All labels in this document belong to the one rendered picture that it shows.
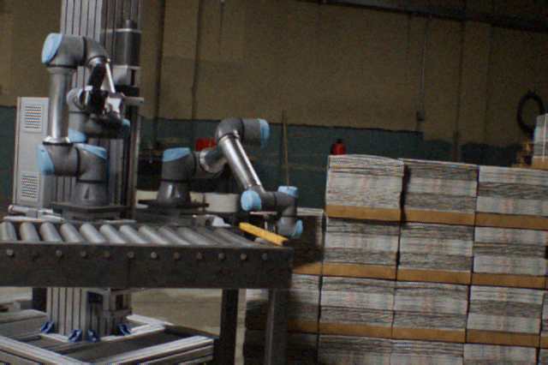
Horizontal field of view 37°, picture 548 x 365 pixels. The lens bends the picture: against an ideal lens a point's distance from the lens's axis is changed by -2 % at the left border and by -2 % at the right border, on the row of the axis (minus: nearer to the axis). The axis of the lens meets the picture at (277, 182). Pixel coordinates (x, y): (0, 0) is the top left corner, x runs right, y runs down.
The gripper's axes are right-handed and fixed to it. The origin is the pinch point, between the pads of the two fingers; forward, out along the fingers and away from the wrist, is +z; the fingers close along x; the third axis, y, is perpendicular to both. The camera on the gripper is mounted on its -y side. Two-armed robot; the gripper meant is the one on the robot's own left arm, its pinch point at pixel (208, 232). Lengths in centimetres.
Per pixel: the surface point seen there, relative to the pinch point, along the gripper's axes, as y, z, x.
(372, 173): 24, -61, 5
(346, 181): 21, -53, 1
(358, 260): -10, -60, 1
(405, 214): 9, -75, 7
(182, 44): 140, -132, -662
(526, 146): 46, -515, -519
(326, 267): -13, -49, -4
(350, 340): -41, -59, 1
